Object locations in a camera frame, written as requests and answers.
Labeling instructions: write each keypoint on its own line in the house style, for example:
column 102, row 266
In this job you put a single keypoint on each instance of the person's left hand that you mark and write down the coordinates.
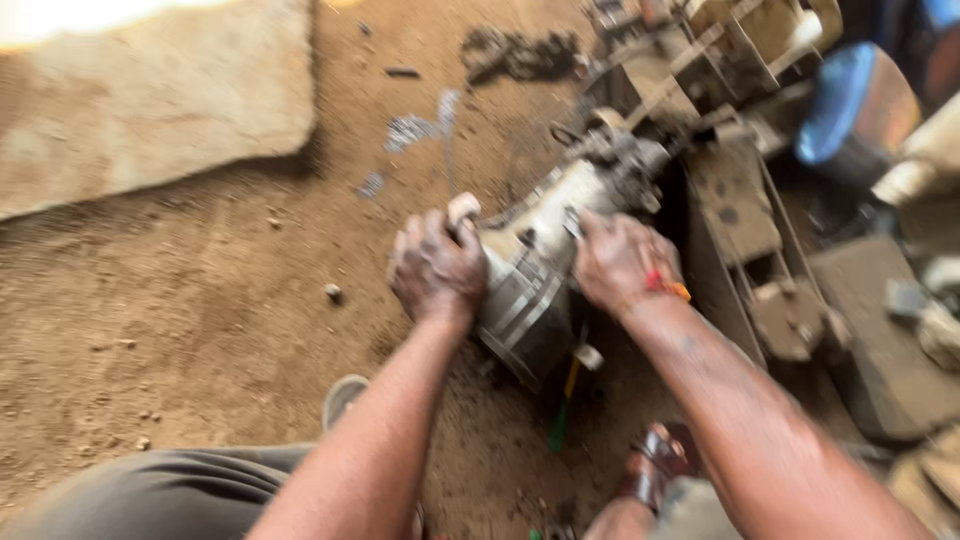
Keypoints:
column 437, row 268

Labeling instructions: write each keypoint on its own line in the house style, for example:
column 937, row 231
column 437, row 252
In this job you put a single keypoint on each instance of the person's right hand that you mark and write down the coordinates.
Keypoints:
column 619, row 262

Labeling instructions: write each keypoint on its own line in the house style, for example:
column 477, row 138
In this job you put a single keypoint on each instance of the person's left fingers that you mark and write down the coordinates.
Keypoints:
column 439, row 225

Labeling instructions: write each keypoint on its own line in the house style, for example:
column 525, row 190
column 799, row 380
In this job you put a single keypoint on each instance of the person's right fingers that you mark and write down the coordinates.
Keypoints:
column 600, row 225

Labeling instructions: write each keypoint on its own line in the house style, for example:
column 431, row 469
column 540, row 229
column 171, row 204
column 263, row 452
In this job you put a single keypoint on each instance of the grey metal gearbox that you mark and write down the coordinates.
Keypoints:
column 536, row 255

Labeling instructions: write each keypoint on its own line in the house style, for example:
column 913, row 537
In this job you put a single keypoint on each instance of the thin metal rod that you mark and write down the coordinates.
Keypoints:
column 448, row 139

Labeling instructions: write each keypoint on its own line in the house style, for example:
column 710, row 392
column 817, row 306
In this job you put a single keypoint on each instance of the red orange wrist thread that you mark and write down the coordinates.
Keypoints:
column 666, row 285

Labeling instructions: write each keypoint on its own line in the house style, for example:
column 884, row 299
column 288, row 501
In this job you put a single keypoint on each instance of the heap of greasy metal parts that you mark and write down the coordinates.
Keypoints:
column 517, row 54

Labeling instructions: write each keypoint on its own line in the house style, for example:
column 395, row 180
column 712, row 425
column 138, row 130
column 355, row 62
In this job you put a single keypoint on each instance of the grey sandal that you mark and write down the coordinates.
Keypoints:
column 341, row 399

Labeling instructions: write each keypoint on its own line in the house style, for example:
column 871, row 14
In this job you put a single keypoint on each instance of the brown leather sandal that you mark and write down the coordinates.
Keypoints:
column 660, row 465

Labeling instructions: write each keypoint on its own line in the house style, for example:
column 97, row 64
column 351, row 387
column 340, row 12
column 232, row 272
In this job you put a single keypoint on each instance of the blue lidded metal drum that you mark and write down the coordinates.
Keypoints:
column 851, row 105

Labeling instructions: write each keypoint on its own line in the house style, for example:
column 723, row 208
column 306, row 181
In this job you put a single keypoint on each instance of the dusty flat metal block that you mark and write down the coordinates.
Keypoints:
column 889, row 337

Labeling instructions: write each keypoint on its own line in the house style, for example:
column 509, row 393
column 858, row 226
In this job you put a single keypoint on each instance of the large flat stone slab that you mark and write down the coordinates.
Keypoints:
column 142, row 105

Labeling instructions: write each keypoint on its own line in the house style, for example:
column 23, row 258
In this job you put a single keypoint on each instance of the person's grey trousers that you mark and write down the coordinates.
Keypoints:
column 157, row 491

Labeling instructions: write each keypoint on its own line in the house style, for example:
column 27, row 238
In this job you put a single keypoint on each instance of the rusty metal frame stand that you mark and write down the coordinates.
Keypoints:
column 739, row 202

